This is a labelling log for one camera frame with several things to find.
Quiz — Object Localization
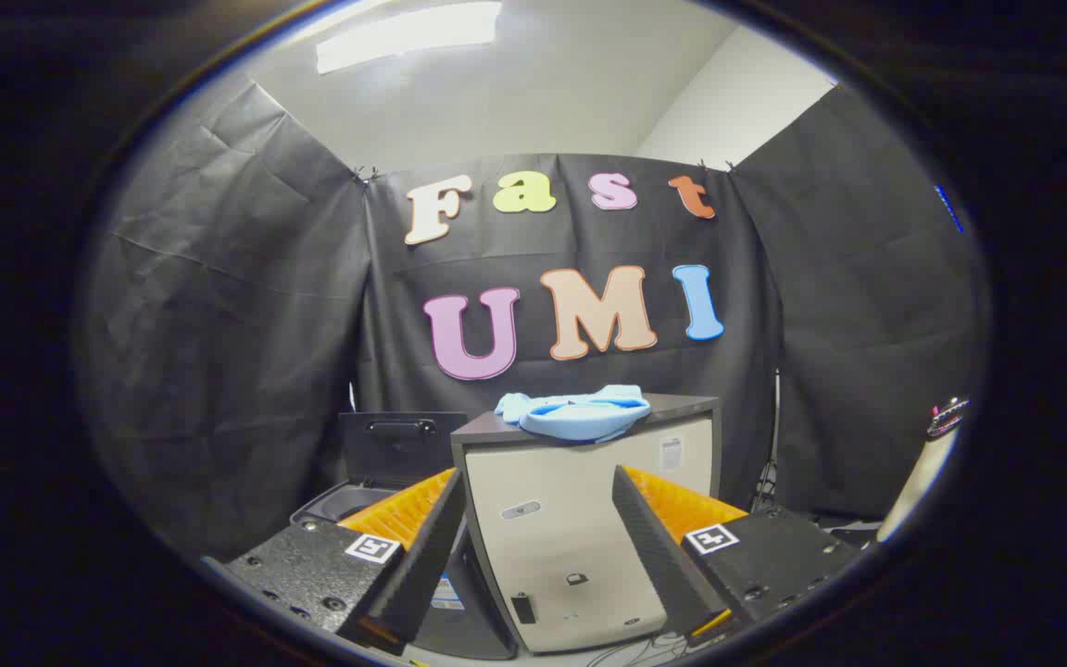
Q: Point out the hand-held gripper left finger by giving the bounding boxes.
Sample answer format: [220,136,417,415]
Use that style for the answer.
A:
[203,466,468,659]

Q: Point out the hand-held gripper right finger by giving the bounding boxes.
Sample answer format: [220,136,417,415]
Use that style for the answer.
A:
[611,463,868,642]

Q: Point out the small grey washing machine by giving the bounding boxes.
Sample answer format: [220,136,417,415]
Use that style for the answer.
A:
[291,480,518,661]

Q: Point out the black washing machine lid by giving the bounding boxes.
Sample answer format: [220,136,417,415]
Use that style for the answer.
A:
[339,411,468,492]

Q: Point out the light blue shirt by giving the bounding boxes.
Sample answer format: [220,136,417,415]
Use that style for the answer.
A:
[495,384,652,444]

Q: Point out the beige cabinet with dark top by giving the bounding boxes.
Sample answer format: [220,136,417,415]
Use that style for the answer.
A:
[450,394,722,655]

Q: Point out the black backdrop cloth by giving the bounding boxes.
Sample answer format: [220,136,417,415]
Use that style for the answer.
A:
[80,74,990,561]

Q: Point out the ceiling light panel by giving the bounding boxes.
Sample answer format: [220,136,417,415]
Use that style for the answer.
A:
[315,0,504,75]

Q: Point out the floor cables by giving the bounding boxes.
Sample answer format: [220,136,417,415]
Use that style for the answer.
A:
[584,632,687,667]

